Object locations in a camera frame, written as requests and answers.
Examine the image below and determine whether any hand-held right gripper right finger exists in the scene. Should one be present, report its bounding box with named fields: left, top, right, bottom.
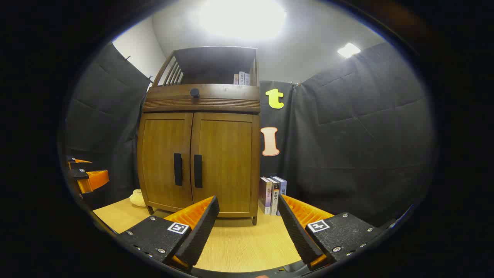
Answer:
left=278, top=194, right=398, bottom=271

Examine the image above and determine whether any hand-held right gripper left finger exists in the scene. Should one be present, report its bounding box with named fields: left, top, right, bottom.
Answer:
left=116, top=196, right=220, bottom=271

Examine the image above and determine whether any wooden cabinet door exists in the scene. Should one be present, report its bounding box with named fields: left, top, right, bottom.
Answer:
left=191, top=113, right=260, bottom=219
left=138, top=113, right=193, bottom=211

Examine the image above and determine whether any wooden double-door shoe cabinet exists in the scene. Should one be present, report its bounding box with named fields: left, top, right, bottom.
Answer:
left=137, top=46, right=261, bottom=225

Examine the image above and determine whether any white and black standing book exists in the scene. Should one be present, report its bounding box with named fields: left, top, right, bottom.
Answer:
left=269, top=177, right=280, bottom=216

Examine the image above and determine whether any cream soft toy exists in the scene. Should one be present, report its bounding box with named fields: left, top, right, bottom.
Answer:
left=129, top=189, right=147, bottom=208

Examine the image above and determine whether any blue standing book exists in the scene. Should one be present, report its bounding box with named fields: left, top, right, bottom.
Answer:
left=275, top=176, right=287, bottom=202

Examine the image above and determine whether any purple standing book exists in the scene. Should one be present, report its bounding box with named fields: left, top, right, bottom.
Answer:
left=259, top=177, right=273, bottom=215

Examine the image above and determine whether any black backdrop cloth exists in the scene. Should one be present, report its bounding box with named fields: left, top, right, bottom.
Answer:
left=66, top=42, right=436, bottom=228

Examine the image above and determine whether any wooden drawer with black knob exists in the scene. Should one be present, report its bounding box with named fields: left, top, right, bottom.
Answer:
left=143, top=84, right=261, bottom=114

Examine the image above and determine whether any small ceiling light panel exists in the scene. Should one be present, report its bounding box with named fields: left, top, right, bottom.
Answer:
left=337, top=42, right=362, bottom=59

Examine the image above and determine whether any large ceiling light panel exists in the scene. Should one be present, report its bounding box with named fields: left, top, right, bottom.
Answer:
left=192, top=0, right=288, bottom=40

